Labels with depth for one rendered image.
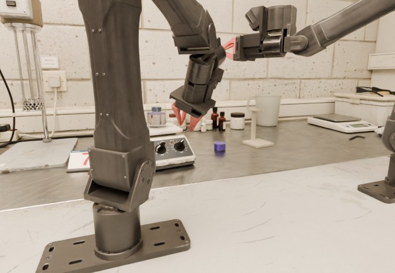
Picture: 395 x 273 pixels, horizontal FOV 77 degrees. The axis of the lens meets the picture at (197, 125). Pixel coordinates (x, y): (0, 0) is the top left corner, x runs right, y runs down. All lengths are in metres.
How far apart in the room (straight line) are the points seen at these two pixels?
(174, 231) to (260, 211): 0.17
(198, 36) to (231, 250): 0.38
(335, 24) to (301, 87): 0.95
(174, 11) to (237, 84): 0.94
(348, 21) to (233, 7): 0.79
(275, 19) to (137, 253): 0.60
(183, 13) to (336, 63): 1.39
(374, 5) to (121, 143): 0.57
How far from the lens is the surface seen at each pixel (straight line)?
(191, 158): 0.70
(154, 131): 0.73
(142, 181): 0.35
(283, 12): 0.73
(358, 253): 0.46
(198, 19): 0.50
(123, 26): 0.33
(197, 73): 0.56
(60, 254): 0.43
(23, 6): 0.87
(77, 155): 0.77
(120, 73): 0.32
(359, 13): 0.68
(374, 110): 1.49
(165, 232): 0.43
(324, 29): 0.68
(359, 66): 1.91
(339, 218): 0.54
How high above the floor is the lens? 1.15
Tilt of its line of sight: 11 degrees down
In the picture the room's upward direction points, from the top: straight up
